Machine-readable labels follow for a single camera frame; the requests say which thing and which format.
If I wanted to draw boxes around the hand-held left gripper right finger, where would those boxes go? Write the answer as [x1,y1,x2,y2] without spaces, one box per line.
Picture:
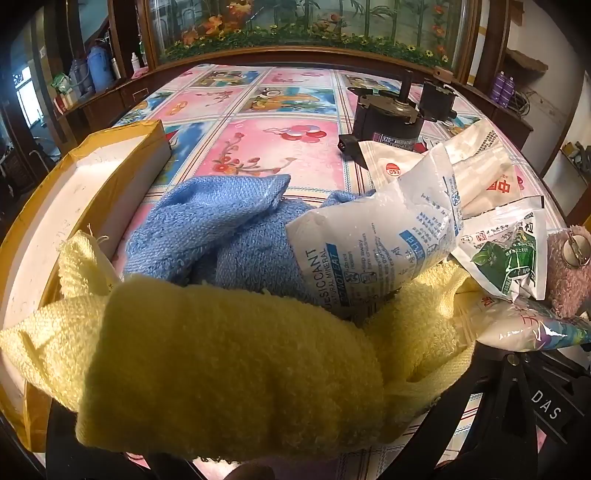
[383,342,534,480]

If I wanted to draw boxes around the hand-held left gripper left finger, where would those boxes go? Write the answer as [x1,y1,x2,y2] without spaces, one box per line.
[45,397,199,480]

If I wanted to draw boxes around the yellow terry towel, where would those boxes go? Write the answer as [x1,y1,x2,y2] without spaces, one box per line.
[362,263,476,439]
[0,231,386,462]

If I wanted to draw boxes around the blue terry towel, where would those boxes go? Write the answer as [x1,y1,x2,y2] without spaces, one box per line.
[215,189,370,308]
[124,174,293,283]

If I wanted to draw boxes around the yellow taped foam-lined box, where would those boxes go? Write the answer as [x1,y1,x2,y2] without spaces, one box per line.
[0,120,174,455]

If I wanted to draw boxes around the clear bag of white powder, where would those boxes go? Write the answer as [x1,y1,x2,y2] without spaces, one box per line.
[451,294,591,354]

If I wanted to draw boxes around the white packet green leaf print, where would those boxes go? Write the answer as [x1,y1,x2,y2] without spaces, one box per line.
[455,208,549,304]

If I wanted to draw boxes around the white desiccant packet blue print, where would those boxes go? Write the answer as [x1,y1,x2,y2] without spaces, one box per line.
[285,142,464,320]

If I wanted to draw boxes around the white pouch red print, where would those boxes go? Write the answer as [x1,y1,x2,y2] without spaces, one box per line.
[447,121,533,219]

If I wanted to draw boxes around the white packet red round logo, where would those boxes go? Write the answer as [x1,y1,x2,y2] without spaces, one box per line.
[358,138,445,191]

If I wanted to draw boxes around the black electric motor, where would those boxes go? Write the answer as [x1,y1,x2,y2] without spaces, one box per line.
[338,69,433,161]
[418,66,459,124]

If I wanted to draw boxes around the blue thermos flask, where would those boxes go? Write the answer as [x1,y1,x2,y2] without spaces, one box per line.
[87,44,112,96]

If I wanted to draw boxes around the glass aquarium with artificial flowers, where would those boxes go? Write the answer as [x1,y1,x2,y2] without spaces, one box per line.
[141,0,483,77]

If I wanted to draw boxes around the pink plush keychain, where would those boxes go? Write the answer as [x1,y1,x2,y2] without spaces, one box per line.
[546,225,591,320]

